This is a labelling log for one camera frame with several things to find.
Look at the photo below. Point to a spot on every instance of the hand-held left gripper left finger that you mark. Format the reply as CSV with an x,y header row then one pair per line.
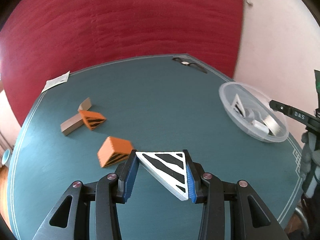
x,y
130,177

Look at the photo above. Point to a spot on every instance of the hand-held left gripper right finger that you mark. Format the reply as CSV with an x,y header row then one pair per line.
x,y
191,185

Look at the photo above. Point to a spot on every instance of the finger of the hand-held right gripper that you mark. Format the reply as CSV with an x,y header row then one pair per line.
x,y
297,116

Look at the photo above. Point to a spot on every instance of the white black-striped triangular block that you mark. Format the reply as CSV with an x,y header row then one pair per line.
x,y
165,167
237,103

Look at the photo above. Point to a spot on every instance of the white charger plug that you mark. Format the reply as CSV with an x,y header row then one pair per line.
x,y
258,125

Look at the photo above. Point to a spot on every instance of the clear plastic container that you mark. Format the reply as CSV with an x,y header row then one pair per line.
x,y
226,97

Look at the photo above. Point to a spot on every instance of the orange black-striped triangular block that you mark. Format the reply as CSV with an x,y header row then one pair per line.
x,y
93,120
112,147

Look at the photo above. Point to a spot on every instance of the long beige wooden block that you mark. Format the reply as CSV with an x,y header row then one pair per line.
x,y
71,125

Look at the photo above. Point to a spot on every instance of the small beige wedge block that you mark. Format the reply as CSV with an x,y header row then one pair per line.
x,y
86,103

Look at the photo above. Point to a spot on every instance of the white paper sheet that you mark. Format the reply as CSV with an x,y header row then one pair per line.
x,y
56,81

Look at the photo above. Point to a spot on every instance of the light blue cup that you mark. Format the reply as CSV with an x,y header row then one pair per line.
x,y
5,157

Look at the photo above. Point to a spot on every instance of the red quilted blanket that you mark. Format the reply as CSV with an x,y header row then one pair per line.
x,y
125,17

